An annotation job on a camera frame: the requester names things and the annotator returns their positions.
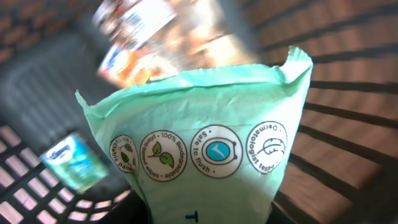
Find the green wipes packet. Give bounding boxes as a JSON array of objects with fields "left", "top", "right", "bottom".
[{"left": 77, "top": 46, "right": 313, "bottom": 223}]

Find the orange tissue packet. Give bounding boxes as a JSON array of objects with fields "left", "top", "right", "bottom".
[{"left": 97, "top": 44, "right": 157, "bottom": 88}]

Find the clear bread bag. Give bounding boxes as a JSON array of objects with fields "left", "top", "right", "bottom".
[{"left": 93, "top": 0, "right": 259, "bottom": 83}]

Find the teal tissue packet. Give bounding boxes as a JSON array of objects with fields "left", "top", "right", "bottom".
[{"left": 40, "top": 132, "right": 109, "bottom": 193}]

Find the grey plastic basket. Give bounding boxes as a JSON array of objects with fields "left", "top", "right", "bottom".
[{"left": 0, "top": 0, "right": 398, "bottom": 224}]

